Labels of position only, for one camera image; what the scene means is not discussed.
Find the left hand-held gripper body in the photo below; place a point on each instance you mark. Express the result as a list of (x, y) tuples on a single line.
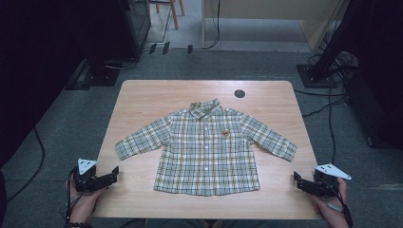
[(86, 180)]

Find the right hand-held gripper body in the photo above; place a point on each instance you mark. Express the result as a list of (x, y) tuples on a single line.
[(326, 182)]

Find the plaid child's shirt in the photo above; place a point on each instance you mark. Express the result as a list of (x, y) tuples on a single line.
[(206, 148)]

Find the person's left hand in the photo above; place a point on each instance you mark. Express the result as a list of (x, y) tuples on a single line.
[(84, 204)]

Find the person's right hand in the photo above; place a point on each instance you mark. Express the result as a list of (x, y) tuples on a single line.
[(331, 210)]

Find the black stand base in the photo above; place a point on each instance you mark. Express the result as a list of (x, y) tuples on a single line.
[(101, 76)]

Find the dark round table grommet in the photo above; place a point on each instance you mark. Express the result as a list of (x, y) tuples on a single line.
[(239, 93)]

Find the black equipment case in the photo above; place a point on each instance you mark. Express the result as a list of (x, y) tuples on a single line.
[(380, 79)]

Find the black stand with base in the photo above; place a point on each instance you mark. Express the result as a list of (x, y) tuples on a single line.
[(329, 53)]

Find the wooden chair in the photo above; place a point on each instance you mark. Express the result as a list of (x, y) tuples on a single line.
[(174, 14)]

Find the beige wooden cabinet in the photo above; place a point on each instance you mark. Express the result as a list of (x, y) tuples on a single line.
[(269, 8)]

